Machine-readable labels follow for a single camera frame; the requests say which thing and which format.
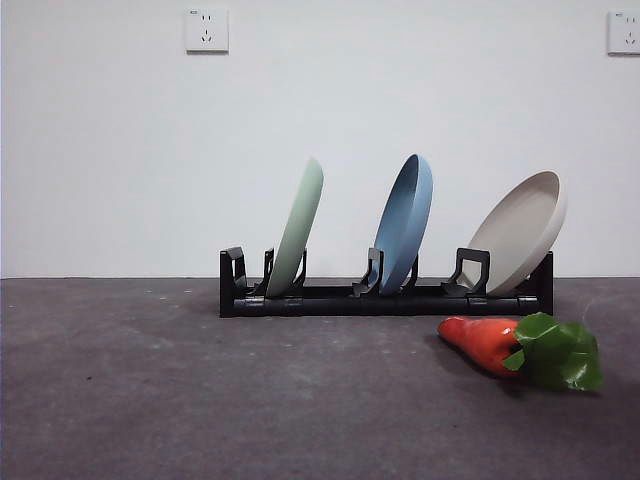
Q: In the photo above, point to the green plate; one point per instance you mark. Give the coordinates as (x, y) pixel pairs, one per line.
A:
(295, 225)

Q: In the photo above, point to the orange carrot with green leaves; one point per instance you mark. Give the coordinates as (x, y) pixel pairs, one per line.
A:
(475, 340)

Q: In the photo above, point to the black plate rack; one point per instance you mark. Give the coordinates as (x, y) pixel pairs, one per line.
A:
(350, 306)

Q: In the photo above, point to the blue plate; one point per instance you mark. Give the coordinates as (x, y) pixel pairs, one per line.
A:
(405, 225)

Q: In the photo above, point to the beige plate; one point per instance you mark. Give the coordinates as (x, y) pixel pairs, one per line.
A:
(520, 235)

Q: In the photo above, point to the white wall socket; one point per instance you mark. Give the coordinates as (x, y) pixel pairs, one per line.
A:
(207, 30)
(625, 32)

